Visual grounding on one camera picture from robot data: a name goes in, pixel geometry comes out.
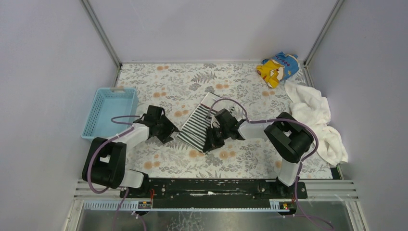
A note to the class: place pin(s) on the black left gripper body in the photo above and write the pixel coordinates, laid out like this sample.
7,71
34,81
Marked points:
166,129

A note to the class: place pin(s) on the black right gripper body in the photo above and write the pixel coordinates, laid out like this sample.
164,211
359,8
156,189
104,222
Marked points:
215,133

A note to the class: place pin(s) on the green white striped towel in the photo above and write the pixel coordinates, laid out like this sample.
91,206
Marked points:
193,131

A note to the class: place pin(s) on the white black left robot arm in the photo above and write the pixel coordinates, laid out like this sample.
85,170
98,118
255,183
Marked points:
105,166

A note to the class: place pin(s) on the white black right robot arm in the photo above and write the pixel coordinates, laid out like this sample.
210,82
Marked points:
290,138

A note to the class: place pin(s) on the floral patterned table mat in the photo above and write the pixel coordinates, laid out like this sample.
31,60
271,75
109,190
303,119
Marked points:
179,88

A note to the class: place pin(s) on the light blue plastic basket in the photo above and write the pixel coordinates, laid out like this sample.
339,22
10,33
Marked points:
111,109

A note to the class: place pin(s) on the blue yellow cartoon towel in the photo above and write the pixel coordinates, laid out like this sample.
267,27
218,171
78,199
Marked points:
280,67

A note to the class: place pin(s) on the white fluffy towel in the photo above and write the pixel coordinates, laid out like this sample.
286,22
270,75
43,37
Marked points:
312,109

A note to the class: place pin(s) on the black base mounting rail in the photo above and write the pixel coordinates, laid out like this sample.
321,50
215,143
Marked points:
225,191

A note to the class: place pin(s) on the white slotted cable duct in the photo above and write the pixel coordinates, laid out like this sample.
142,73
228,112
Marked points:
251,206

